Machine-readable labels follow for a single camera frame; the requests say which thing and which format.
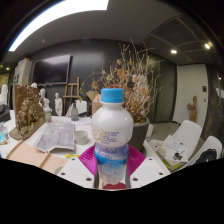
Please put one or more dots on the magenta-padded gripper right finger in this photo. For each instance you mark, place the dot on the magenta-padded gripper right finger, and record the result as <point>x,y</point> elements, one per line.
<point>148,171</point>

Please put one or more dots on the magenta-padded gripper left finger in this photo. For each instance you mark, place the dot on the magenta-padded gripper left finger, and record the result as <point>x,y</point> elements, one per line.
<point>75,171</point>

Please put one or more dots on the blue-capped clear water bottle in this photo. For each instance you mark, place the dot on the blue-capped clear water bottle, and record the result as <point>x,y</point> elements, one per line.
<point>111,133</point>

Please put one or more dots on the yellow tag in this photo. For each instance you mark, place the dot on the yellow tag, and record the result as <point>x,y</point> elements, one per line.
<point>72,156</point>

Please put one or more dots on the stack of papers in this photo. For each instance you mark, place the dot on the stack of papers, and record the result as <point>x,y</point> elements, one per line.
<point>171,150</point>

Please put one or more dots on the grey pot with dried plant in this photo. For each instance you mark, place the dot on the grey pot with dried plant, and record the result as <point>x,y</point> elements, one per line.
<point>140,133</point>

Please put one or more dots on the printed paper sheets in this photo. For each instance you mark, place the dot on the printed paper sheets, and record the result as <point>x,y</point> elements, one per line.
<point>56,136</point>

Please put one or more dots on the light plywood board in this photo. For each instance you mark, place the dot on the light plywood board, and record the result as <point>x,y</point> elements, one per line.
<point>30,156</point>

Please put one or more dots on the small pale green bottle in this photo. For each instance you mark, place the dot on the small pale green bottle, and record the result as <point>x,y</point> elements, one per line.
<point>47,111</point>

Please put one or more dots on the brown cardboard box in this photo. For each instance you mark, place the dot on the brown cardboard box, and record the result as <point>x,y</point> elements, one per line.
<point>96,105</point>

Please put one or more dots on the small white plaster figurine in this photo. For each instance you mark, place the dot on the small white plaster figurine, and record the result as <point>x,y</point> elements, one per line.
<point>58,103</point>

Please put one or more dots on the brown carved relief sculpture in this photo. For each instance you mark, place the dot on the brown carved relief sculpture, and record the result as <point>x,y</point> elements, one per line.
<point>28,113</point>

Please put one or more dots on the wooden easel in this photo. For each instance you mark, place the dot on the wooden easel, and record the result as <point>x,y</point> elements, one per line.
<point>71,95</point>

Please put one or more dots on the wooden human figure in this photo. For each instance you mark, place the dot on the wooden human figure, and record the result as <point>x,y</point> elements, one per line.
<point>192,108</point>

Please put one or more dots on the colourful plastic pack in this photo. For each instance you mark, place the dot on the colourful plastic pack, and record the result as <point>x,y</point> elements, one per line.
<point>3,133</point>

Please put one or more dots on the black case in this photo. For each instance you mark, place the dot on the black case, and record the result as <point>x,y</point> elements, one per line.
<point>4,113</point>

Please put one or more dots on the white plaster bust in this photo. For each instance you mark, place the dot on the white plaster bust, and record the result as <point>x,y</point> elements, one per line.
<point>34,85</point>

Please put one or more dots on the round ceiling spotlight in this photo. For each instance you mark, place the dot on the round ceiling spotlight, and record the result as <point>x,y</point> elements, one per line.
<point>173,51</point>
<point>208,45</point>

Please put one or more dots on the long ceiling light strip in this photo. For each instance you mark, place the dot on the long ceiling light strip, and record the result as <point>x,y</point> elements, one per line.
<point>60,13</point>

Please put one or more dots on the black wall screen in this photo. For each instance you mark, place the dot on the black wall screen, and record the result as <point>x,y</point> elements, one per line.
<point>51,70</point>

